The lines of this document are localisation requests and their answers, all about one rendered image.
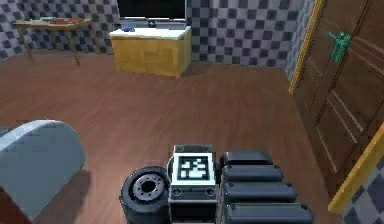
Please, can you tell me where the green door handle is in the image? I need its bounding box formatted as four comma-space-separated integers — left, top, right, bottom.
327, 31, 352, 65

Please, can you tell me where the red dish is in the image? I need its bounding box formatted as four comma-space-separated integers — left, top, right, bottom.
49, 17, 84, 26

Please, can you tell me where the pale grey rounded chair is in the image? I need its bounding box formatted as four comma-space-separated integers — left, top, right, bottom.
0, 119, 88, 222

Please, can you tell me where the yellow wooden stand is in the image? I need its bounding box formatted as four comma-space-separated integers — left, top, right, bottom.
109, 25, 193, 79

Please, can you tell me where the black television set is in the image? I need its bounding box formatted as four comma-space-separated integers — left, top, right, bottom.
116, 0, 188, 25

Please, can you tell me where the wooden side table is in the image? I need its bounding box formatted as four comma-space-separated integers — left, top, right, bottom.
13, 18, 101, 67

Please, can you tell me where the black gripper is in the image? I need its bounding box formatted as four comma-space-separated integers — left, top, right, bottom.
119, 165, 172, 224

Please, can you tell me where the brown wooden room door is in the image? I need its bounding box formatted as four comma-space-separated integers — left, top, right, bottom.
288, 0, 384, 214

